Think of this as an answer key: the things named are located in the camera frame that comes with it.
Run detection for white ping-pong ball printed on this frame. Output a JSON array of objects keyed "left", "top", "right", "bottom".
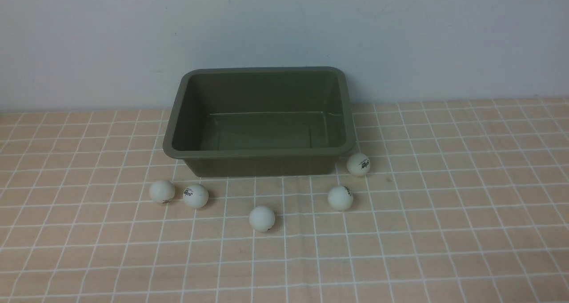
[
  {"left": 346, "top": 153, "right": 371, "bottom": 177},
  {"left": 182, "top": 184, "right": 209, "bottom": 209}
]

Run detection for olive green plastic bin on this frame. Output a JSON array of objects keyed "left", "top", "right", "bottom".
[{"left": 163, "top": 67, "right": 356, "bottom": 178}]

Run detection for beige checkered tablecloth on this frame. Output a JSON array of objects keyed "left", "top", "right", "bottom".
[{"left": 0, "top": 98, "right": 569, "bottom": 303}]

